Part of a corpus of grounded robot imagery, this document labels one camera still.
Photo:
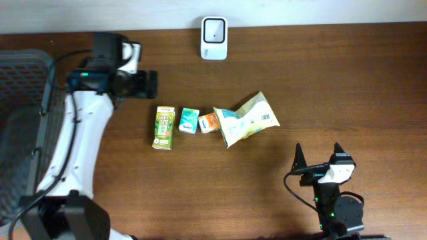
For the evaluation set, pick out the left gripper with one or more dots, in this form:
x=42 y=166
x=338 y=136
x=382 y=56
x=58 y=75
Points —
x=149 y=90

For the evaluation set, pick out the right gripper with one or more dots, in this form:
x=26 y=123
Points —
x=310 y=176

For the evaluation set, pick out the green tea carton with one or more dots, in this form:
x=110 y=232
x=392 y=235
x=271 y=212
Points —
x=163 y=132

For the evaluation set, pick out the teal tissue pack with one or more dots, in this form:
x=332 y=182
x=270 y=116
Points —
x=189 y=120

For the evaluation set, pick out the orange tissue pack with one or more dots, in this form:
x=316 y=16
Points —
x=208 y=123

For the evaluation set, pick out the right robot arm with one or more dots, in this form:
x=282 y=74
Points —
x=340 y=212

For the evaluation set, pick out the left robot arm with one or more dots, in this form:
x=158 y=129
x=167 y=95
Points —
x=62 y=206

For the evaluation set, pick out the white barcode scanner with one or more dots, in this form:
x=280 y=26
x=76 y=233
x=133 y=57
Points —
x=214 y=38

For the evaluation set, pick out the grey plastic mesh basket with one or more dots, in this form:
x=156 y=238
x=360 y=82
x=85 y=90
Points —
x=31 y=118

